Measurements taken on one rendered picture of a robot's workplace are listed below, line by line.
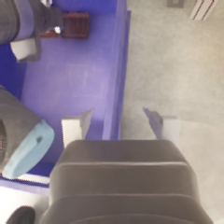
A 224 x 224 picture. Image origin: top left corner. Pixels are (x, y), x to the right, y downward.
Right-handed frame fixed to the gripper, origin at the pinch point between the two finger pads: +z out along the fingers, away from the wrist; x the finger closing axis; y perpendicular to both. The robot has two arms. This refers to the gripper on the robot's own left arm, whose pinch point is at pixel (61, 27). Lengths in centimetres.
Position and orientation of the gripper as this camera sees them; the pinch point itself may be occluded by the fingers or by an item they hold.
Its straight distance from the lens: 58.4
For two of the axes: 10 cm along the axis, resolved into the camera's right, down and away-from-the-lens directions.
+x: -9.9, -0.9, 1.4
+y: 0.1, -8.7, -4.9
